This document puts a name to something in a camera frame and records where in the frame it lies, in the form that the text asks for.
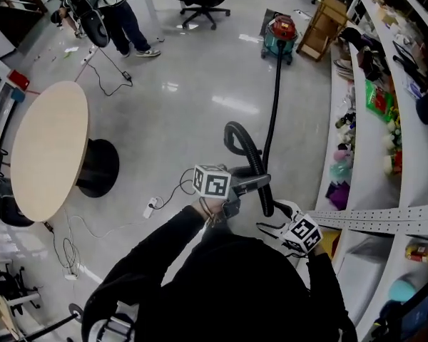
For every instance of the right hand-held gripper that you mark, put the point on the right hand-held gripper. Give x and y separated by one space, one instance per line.
303 232

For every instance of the teal ball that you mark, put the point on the teal ball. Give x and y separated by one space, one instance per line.
401 290

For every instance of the white power strip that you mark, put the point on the white power strip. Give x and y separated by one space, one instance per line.
151 207

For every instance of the red and teal vacuum cleaner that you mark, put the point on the red and teal vacuum cleaner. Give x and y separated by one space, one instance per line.
280 36

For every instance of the person's right forearm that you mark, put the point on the person's right forearm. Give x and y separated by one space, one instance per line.
326 287

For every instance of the glossy grey floor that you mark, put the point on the glossy grey floor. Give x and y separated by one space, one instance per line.
185 94

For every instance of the blue box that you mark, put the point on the blue box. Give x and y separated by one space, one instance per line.
18 95

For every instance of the red box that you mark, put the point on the red box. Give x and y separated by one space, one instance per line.
18 80

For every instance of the round wooden table black base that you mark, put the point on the round wooden table black base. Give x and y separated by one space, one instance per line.
50 148

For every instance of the black backpack rig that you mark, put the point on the black backpack rig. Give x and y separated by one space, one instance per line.
89 11

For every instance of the purple cloth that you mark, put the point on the purple cloth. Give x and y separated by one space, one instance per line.
339 194

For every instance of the person's black-clothed torso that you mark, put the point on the person's black-clothed torso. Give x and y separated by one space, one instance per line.
232 287

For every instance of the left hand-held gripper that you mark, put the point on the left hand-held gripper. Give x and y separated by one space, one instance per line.
212 182

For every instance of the green packet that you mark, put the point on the green packet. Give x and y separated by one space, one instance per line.
377 100

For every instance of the white shelving unit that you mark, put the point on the white shelving unit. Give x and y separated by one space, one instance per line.
374 176

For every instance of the person's left forearm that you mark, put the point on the person's left forearm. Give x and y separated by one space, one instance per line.
153 248

